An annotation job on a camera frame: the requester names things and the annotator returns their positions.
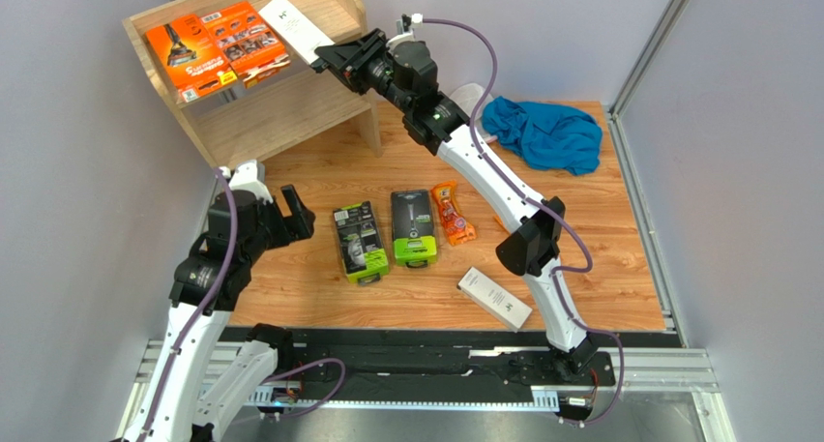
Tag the green black razor pack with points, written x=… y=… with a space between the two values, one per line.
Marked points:
x=413 y=231
x=364 y=258

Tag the white mesh bag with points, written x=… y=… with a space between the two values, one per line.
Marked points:
x=467 y=97

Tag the blue cloth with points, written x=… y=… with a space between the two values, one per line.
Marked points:
x=547 y=136

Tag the white razor box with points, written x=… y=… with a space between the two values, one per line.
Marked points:
x=295 y=29
x=494 y=299

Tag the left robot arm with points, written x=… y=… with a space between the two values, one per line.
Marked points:
x=244 y=221

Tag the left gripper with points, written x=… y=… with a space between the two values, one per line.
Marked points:
x=296 y=226

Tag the wooden two-tier shelf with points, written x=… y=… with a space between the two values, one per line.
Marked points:
x=275 y=116

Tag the green black razor pack right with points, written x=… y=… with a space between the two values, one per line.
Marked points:
x=413 y=231

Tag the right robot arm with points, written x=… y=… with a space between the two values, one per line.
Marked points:
x=406 y=75

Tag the green black razor pack left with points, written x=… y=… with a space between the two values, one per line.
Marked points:
x=364 y=258

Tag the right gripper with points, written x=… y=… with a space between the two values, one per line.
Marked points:
x=361 y=59

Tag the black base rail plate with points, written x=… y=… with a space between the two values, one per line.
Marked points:
x=432 y=366

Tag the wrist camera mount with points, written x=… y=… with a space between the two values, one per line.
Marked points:
x=248 y=176
x=406 y=26

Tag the orange razor box left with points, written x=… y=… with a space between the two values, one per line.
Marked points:
x=190 y=57

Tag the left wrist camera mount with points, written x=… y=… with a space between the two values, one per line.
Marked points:
x=248 y=176

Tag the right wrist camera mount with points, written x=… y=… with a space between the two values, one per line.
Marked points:
x=406 y=26

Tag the orange razor cartridge box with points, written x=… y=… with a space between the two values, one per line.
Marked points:
x=252 y=47

